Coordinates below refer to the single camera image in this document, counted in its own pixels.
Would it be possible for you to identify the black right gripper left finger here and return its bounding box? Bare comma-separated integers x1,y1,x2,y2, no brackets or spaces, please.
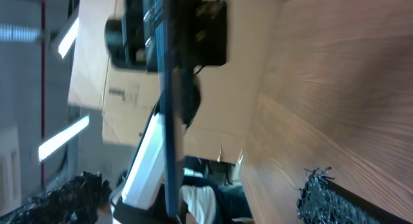
1,171,112,224

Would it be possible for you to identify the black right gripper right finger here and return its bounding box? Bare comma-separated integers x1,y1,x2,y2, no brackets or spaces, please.
296,167,409,224

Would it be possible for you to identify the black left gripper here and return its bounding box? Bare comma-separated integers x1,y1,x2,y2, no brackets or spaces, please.
105,0,228,72

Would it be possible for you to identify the blue Galaxy smartphone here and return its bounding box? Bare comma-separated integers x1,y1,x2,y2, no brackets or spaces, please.
155,0,184,218

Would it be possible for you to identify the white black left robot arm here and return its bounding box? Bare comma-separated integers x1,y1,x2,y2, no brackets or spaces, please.
105,0,228,223

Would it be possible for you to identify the person in white shirt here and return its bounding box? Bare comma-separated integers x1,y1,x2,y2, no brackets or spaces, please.
180,168,253,224

